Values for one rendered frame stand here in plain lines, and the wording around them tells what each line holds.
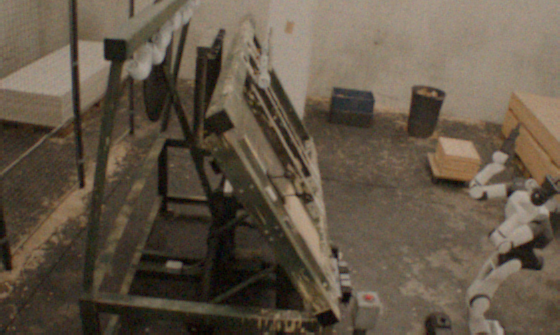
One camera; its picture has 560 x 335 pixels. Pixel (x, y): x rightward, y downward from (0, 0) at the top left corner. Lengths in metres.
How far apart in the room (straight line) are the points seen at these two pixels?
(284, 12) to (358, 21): 1.74
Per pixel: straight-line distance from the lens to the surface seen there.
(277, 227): 2.42
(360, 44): 8.12
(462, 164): 6.19
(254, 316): 2.80
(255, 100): 3.06
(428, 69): 8.33
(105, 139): 2.35
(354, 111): 7.33
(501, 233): 2.94
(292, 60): 6.77
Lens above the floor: 2.72
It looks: 25 degrees down
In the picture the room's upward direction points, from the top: 7 degrees clockwise
